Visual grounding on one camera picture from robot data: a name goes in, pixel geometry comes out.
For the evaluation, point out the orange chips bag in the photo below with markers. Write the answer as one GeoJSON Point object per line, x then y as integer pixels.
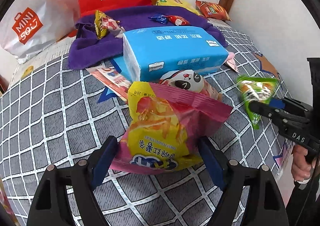
{"type": "Point", "coordinates": [212, 9]}

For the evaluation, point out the yellow chips bag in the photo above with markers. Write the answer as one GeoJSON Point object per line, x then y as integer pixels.
{"type": "Point", "coordinates": [175, 3]}

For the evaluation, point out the long red white snack packet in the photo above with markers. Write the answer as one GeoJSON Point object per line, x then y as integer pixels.
{"type": "Point", "coordinates": [112, 79]}

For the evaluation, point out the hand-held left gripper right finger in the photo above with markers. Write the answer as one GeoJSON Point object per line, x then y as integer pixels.
{"type": "Point", "coordinates": [212, 163]}

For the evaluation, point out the green triangular snack packet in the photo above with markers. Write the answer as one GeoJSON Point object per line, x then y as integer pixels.
{"type": "Point", "coordinates": [252, 88]}

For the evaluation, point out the blue tissue pack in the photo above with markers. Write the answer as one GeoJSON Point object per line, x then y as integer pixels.
{"type": "Point", "coordinates": [175, 48]}

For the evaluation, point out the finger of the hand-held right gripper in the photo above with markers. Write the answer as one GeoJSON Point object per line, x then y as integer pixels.
{"type": "Point", "coordinates": [262, 109]}
{"type": "Point", "coordinates": [277, 103]}

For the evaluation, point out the pink snack packet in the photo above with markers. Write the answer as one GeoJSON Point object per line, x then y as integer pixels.
{"type": "Point", "coordinates": [232, 63]}

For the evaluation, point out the gold candy packet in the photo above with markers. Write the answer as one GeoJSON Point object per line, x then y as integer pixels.
{"type": "Point", "coordinates": [102, 25]}

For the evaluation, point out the small red snack packet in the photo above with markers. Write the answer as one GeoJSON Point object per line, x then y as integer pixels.
{"type": "Point", "coordinates": [175, 19]}

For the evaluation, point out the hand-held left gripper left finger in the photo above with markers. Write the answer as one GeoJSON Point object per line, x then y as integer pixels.
{"type": "Point", "coordinates": [100, 168]}

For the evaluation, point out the person's right hand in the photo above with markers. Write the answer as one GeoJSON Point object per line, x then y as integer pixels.
{"type": "Point", "coordinates": [300, 166]}

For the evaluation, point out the grey checked blanket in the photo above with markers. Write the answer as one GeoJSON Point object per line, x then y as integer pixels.
{"type": "Point", "coordinates": [62, 116]}

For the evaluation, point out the yellow and pink snack bag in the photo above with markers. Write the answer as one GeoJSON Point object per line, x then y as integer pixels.
{"type": "Point", "coordinates": [155, 126]}

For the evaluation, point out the small blue snack packet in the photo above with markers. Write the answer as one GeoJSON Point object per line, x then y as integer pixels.
{"type": "Point", "coordinates": [158, 19]}

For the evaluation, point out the purple towel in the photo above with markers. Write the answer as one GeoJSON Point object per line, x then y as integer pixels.
{"type": "Point", "coordinates": [140, 18]}

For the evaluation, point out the panda print snack packet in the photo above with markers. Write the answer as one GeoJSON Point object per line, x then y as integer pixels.
{"type": "Point", "coordinates": [190, 82]}

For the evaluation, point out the white plastic shopping bag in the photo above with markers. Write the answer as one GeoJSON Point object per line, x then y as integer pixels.
{"type": "Point", "coordinates": [37, 28]}

